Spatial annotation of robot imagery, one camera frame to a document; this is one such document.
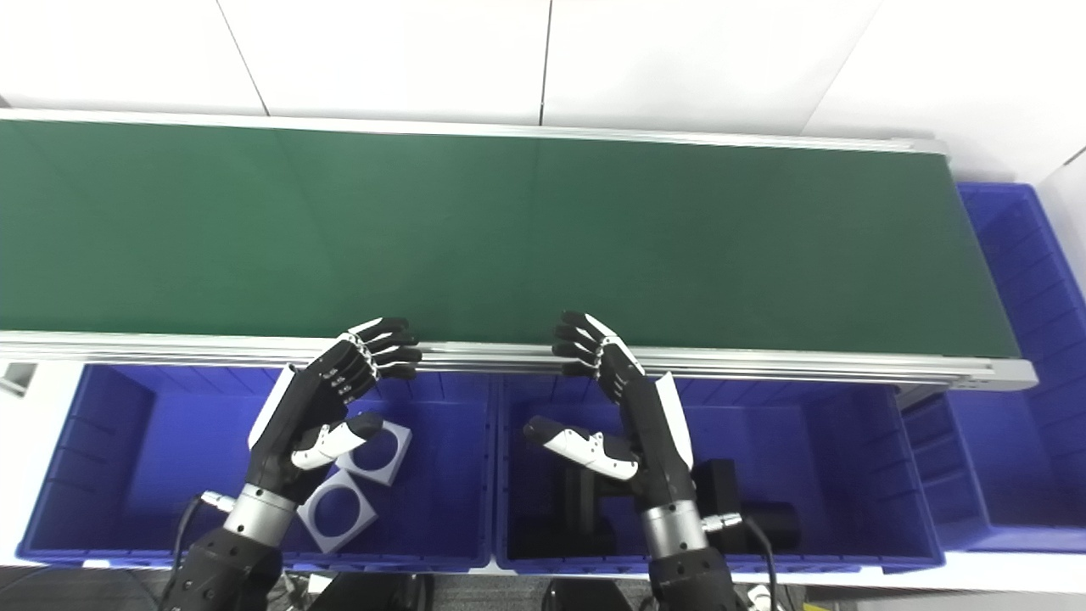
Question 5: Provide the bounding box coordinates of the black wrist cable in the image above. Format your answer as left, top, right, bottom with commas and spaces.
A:
703, 509, 781, 611
172, 490, 236, 582

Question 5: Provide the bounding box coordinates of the aluminium conveyor support leg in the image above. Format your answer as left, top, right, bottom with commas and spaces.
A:
0, 363, 39, 398

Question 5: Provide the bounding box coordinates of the blue bin with grey plates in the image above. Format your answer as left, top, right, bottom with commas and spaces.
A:
17, 363, 497, 571

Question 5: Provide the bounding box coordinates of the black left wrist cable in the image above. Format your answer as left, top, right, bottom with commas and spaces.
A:
172, 490, 236, 582

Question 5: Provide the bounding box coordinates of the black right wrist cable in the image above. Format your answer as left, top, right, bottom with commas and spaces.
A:
703, 509, 781, 611

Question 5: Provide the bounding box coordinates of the black robot torso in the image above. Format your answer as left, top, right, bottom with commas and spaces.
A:
307, 573, 646, 611

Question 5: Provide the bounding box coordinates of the empty blue bin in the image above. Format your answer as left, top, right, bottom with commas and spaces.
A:
899, 182, 1086, 554

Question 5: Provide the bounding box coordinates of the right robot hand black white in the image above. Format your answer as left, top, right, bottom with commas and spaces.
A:
523, 311, 695, 510

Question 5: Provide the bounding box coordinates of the blue bin with black parts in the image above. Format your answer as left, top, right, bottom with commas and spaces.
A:
494, 373, 947, 576

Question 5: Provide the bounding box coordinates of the grey square plate round hole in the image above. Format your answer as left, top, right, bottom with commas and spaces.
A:
335, 420, 413, 486
297, 468, 378, 554

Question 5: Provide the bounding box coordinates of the green conveyor belt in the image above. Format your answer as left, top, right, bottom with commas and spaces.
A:
0, 108, 1038, 391
0, 119, 1022, 359

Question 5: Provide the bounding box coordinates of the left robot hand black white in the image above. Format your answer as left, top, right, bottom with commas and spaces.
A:
246, 317, 423, 506

